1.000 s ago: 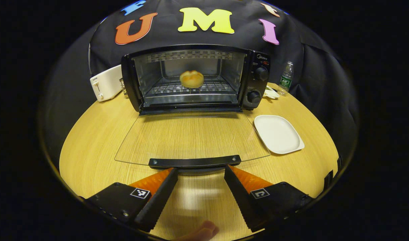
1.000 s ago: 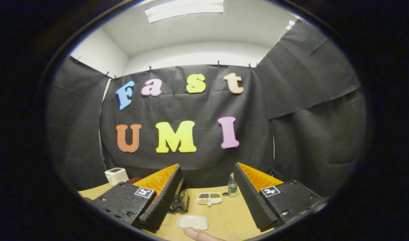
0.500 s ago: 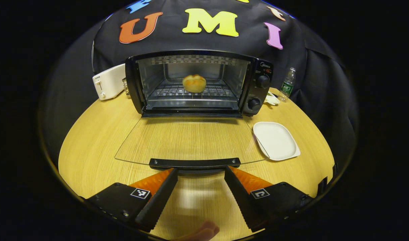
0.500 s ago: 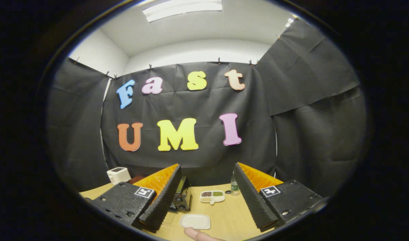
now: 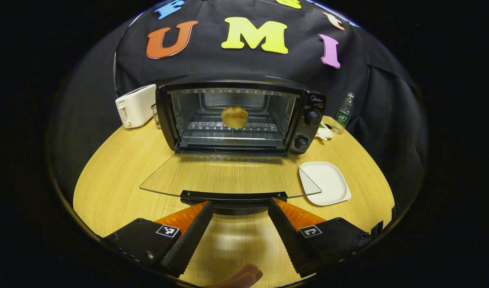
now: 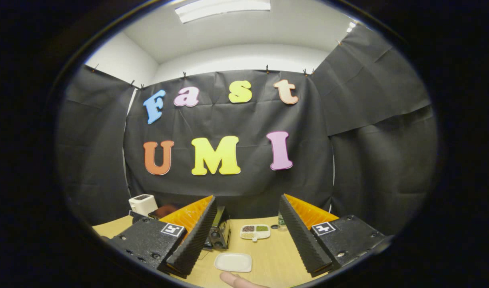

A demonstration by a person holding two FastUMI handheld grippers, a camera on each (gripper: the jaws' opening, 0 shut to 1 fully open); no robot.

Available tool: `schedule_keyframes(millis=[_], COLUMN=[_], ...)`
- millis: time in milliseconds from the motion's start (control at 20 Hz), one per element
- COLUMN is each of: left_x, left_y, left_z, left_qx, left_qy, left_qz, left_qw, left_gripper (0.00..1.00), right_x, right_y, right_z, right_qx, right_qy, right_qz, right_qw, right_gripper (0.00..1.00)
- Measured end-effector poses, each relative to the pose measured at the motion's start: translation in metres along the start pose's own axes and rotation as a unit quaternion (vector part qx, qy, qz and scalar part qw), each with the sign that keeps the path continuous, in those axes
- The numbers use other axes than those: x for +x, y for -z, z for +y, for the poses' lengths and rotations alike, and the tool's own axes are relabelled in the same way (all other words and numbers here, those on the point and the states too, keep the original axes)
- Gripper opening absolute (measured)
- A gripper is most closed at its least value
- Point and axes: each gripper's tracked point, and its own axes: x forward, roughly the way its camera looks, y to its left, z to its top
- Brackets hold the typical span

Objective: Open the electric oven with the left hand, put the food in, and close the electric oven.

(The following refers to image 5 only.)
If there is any white square plate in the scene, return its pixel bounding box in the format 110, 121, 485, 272
299, 161, 352, 206

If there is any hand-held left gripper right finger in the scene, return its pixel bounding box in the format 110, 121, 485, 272
267, 197, 373, 277

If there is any white toaster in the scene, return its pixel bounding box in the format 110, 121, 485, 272
115, 84, 158, 129

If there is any round bread roll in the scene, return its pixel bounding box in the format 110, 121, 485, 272
221, 105, 249, 129

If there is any clear plastic water bottle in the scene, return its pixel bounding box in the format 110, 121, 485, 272
331, 92, 355, 135

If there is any black electric oven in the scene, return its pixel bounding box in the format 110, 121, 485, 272
139, 73, 327, 216

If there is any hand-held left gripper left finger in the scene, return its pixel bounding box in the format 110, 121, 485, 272
102, 201, 214, 277

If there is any small white dish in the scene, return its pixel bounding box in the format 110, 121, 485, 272
314, 122, 334, 141

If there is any black backdrop cloth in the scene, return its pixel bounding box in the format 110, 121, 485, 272
46, 0, 429, 224

